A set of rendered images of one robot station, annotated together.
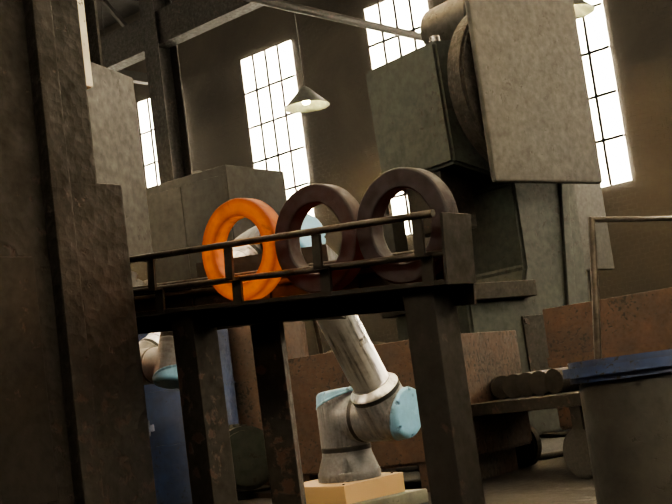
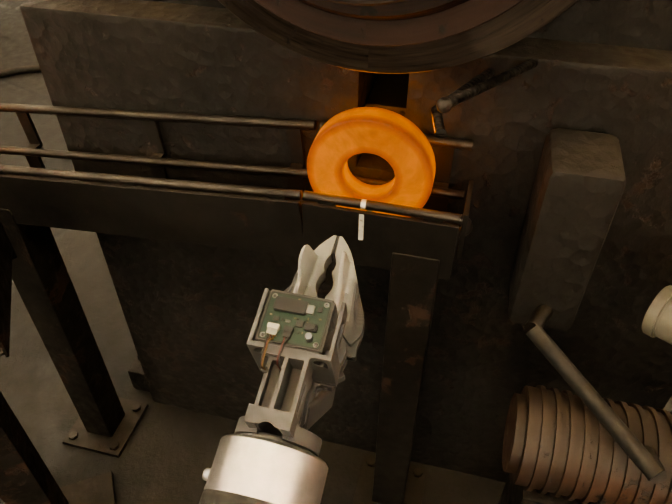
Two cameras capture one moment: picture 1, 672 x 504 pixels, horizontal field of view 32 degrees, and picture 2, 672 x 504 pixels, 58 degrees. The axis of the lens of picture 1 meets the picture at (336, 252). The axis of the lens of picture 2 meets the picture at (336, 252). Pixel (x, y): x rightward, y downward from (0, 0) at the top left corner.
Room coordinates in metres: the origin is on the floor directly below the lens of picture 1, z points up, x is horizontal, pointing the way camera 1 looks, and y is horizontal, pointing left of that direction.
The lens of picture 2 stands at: (3.10, 0.40, 1.15)
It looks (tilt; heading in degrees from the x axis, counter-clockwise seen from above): 42 degrees down; 153
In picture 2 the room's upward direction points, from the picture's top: straight up
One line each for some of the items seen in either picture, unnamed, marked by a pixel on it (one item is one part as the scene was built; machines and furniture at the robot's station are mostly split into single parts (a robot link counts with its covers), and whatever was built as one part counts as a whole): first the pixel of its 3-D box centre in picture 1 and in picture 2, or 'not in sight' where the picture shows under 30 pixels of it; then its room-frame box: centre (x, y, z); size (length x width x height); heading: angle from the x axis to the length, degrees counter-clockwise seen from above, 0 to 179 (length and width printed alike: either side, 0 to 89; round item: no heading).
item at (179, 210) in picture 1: (227, 325); not in sight; (7.98, 0.79, 1.00); 0.80 x 0.63 x 2.00; 54
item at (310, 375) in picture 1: (398, 411); not in sight; (5.36, -0.18, 0.33); 0.93 x 0.73 x 0.66; 56
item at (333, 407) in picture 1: (344, 416); not in sight; (3.61, 0.04, 0.37); 0.17 x 0.15 x 0.18; 49
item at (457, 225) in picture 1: (457, 248); not in sight; (1.80, -0.18, 0.62); 0.07 x 0.01 x 0.11; 139
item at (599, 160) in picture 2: not in sight; (559, 233); (2.72, 0.89, 0.68); 0.11 x 0.08 x 0.24; 139
